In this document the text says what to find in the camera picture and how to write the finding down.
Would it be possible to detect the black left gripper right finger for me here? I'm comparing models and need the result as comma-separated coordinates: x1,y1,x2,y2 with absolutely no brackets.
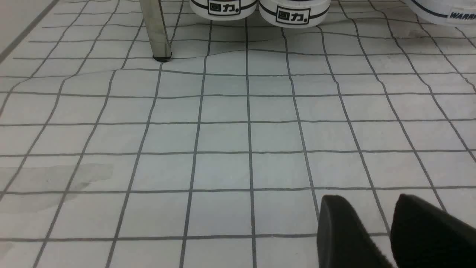
390,194,476,268

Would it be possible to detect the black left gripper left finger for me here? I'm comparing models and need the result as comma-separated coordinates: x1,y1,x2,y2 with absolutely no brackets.
317,195,393,268

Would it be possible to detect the black canvas sneaker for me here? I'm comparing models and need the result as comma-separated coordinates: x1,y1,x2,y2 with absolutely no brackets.
258,0,331,29
189,0,258,21

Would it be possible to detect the metal shoe rack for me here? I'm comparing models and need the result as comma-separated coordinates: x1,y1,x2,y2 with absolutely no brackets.
139,0,172,63

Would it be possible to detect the navy slip-on shoe left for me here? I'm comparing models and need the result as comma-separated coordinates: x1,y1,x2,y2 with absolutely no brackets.
404,0,476,27

